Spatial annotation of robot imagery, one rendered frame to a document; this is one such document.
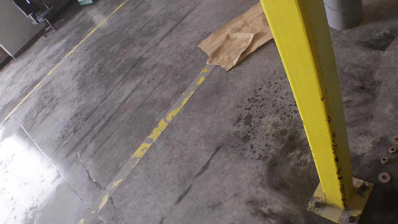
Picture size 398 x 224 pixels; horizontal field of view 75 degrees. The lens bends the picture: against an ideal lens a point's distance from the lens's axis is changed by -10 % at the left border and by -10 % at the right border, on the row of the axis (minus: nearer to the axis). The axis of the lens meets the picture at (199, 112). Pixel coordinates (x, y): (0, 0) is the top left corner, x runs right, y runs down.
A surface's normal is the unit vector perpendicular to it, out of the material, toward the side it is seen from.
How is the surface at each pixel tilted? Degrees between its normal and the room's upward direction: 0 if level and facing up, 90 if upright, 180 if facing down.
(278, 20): 90
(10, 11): 90
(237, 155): 0
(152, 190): 0
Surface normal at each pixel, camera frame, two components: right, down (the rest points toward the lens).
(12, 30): 0.69, 0.22
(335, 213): -0.44, -0.63
